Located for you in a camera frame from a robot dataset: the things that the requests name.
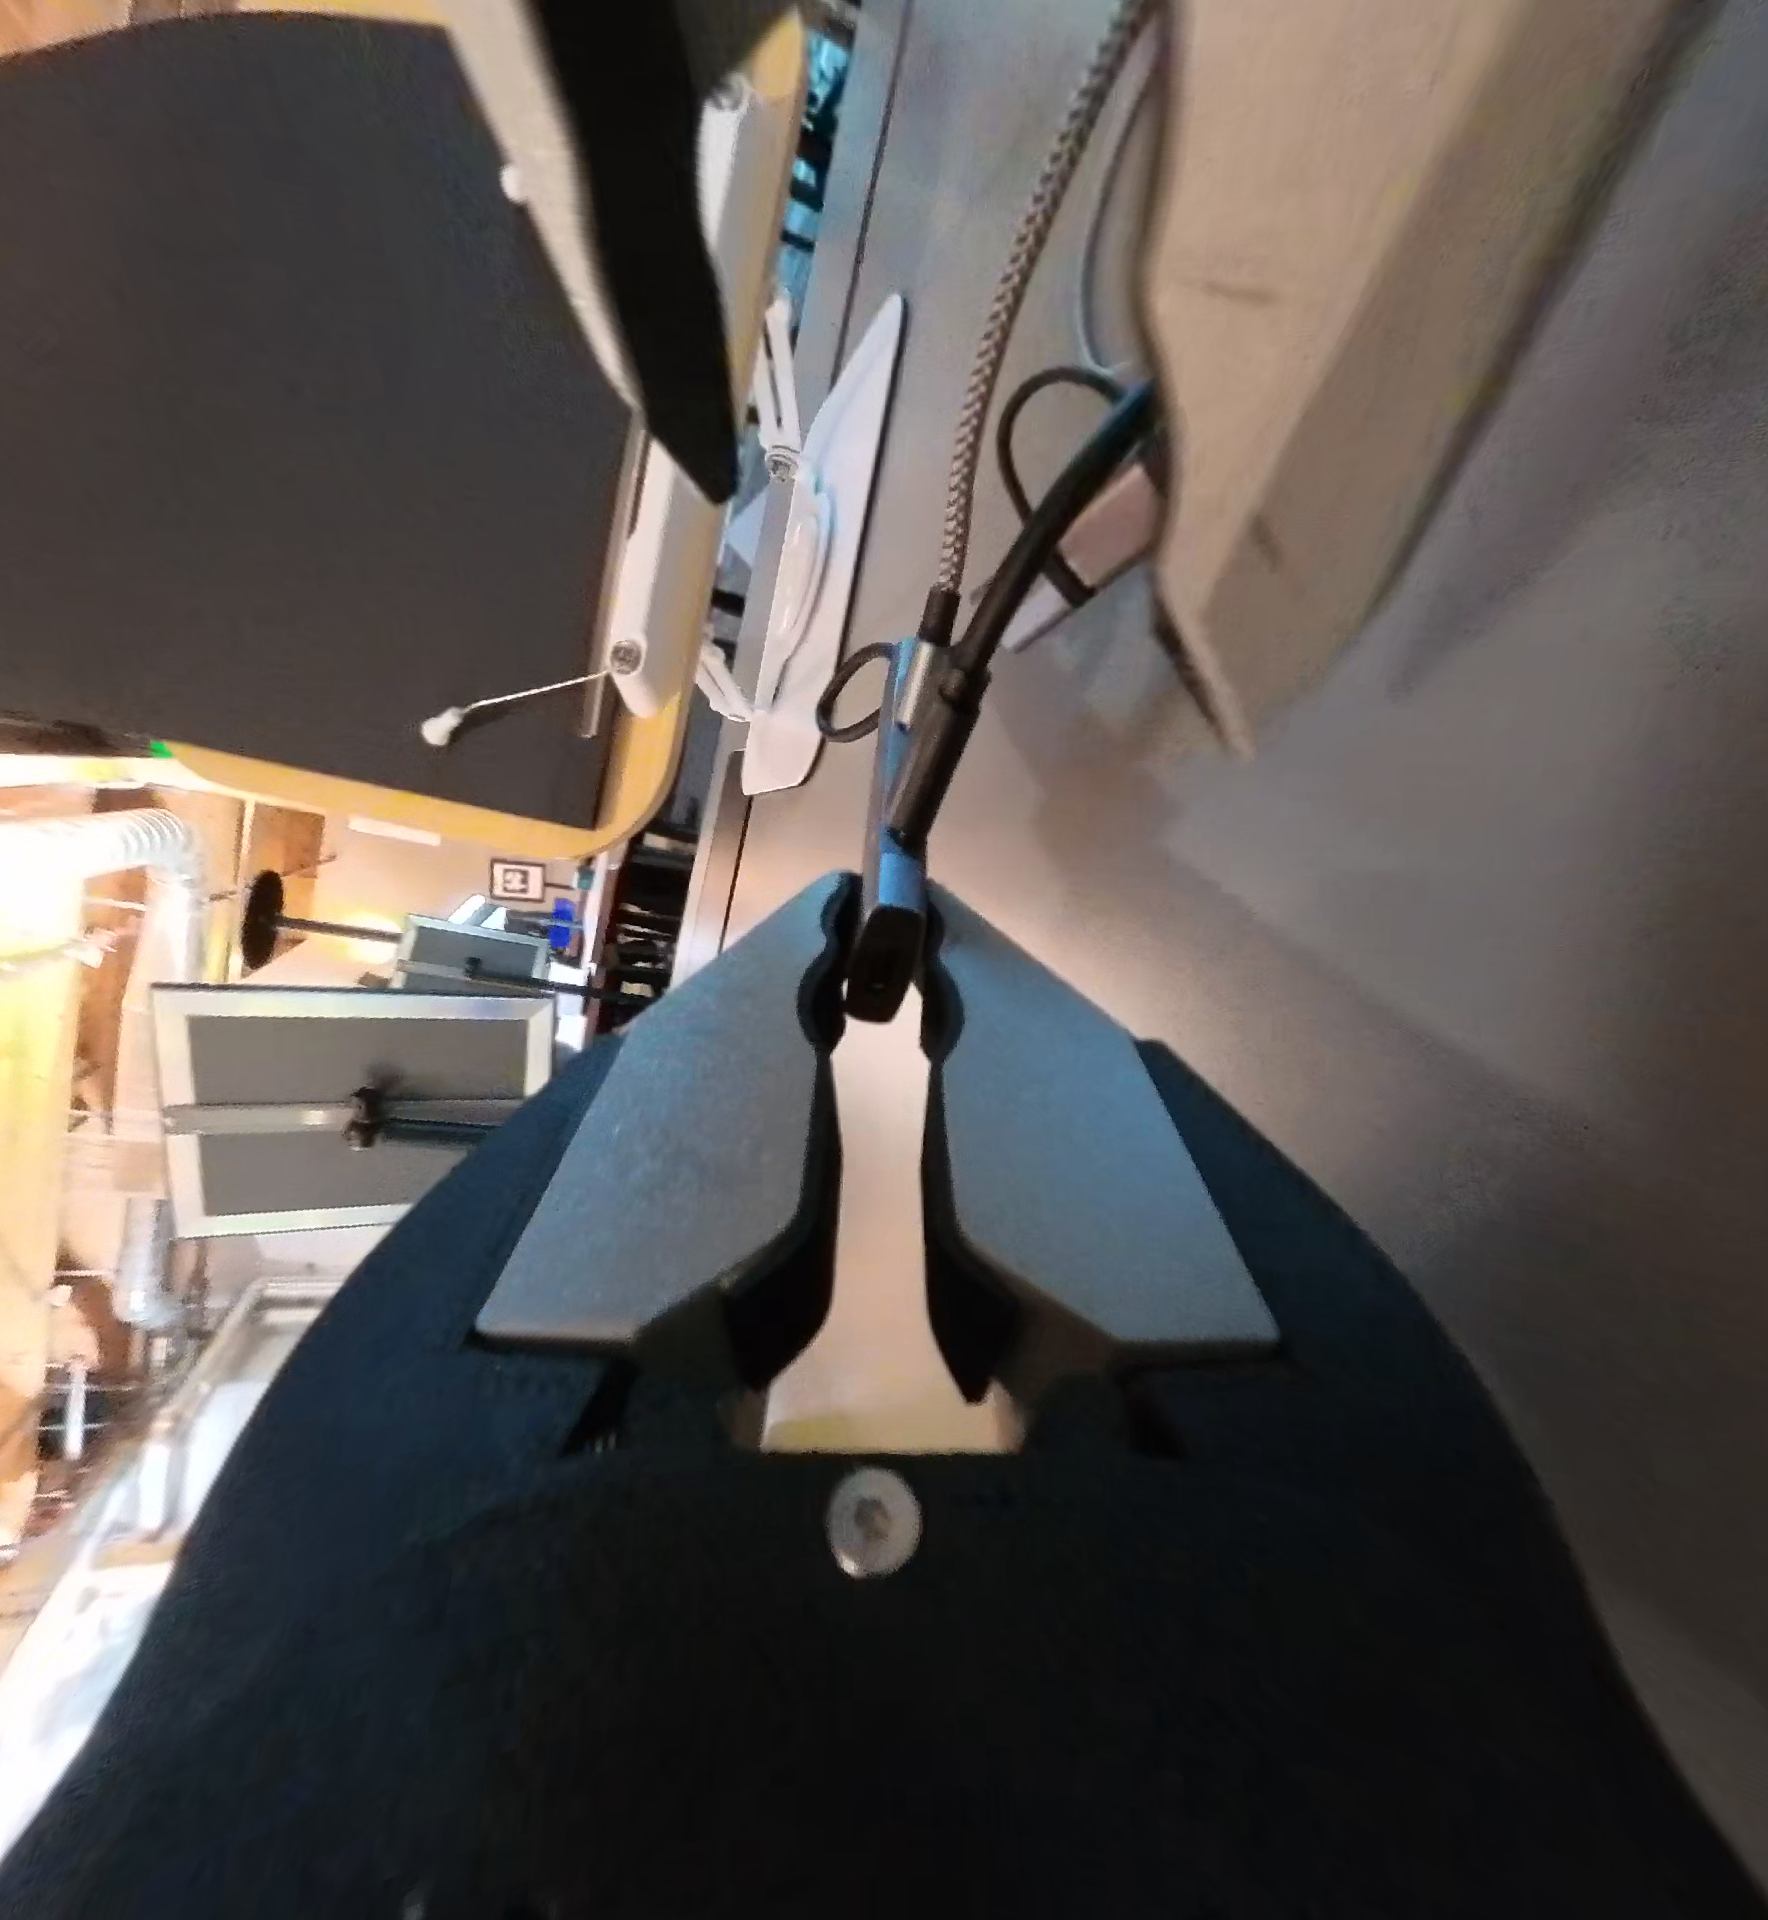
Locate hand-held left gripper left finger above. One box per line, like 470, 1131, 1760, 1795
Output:
474, 871, 846, 1392

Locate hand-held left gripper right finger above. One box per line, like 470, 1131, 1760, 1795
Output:
916, 880, 1284, 1407

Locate black cable with grey connector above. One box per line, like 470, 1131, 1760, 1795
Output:
843, 368, 1170, 1065

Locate grey framed panel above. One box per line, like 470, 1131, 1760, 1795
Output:
150, 981, 558, 1243

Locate black round stand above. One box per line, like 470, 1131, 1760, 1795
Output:
243, 865, 630, 1005

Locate small silver adapter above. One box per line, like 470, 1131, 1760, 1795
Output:
1003, 448, 1173, 656

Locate black panel with yellow rim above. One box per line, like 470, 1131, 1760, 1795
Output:
0, 0, 816, 865

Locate yellow box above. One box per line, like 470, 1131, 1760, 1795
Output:
1136, 0, 1732, 757

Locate black flat object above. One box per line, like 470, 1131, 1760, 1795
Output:
519, 0, 816, 507

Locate silver ventilation duct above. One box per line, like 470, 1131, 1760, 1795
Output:
0, 810, 216, 919

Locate braided cable with silver plug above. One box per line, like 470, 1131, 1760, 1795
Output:
821, 0, 1173, 751

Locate thin white cable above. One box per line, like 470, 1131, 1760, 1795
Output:
1076, 87, 1163, 386

